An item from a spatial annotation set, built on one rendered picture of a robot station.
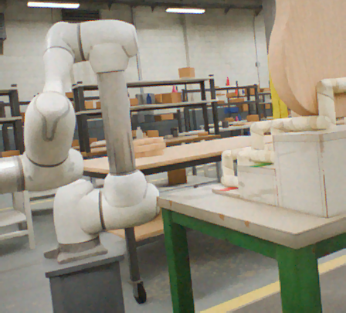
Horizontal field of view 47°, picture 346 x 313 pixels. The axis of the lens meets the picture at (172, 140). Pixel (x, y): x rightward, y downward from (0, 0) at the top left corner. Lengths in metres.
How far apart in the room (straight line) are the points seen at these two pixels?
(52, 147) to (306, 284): 0.60
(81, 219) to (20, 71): 10.65
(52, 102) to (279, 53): 0.49
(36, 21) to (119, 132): 11.07
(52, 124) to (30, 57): 11.25
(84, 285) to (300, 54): 1.06
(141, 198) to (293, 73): 0.79
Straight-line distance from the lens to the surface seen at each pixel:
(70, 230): 1.49
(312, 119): 0.89
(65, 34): 1.42
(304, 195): 0.90
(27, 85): 11.98
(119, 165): 1.44
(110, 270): 1.50
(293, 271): 0.82
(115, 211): 1.46
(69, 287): 1.50
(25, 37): 12.23
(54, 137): 0.90
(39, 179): 1.01
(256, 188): 1.03
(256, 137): 1.06
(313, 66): 0.90
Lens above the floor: 1.16
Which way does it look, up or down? 3 degrees down
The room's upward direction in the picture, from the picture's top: 6 degrees counter-clockwise
